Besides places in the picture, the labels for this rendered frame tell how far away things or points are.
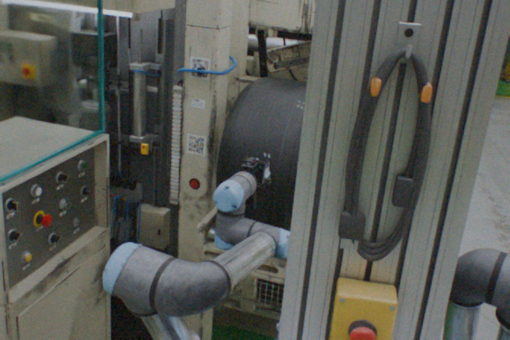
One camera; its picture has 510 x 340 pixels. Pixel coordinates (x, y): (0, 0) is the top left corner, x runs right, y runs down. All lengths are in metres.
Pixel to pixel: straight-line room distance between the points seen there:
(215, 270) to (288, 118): 0.78
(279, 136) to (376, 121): 1.03
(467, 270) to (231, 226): 0.60
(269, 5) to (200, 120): 0.51
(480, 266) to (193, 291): 0.59
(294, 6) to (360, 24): 1.40
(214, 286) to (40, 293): 0.88
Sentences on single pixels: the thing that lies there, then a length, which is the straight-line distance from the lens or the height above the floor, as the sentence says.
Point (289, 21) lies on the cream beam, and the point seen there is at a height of 1.68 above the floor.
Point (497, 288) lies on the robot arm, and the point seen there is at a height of 1.31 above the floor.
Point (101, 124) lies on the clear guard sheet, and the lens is 2.04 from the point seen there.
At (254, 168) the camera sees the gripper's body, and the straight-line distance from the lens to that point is 1.61.
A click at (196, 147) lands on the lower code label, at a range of 2.11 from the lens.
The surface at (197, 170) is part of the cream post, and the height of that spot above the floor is 1.12.
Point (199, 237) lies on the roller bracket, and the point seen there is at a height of 0.90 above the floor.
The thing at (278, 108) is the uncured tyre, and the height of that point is 1.43.
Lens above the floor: 1.93
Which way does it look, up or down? 20 degrees down
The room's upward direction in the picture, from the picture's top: 5 degrees clockwise
